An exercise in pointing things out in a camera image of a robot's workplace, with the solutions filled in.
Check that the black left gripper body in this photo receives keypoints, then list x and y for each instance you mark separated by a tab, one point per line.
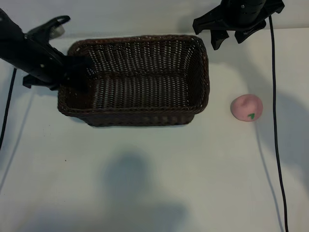
41	58

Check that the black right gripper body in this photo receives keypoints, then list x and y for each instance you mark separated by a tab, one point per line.
241	14

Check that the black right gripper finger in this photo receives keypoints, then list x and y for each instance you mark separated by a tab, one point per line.
241	36
217	38

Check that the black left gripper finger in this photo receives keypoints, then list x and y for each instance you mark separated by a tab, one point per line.
79	65
77	82

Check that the dark brown wicker basket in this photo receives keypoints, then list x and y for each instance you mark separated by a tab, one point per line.
144	91

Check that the pink toy peach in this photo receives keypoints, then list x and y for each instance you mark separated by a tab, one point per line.
243	106

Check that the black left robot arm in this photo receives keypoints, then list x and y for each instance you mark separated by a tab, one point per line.
7	41

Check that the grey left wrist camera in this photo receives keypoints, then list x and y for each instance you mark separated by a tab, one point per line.
42	29

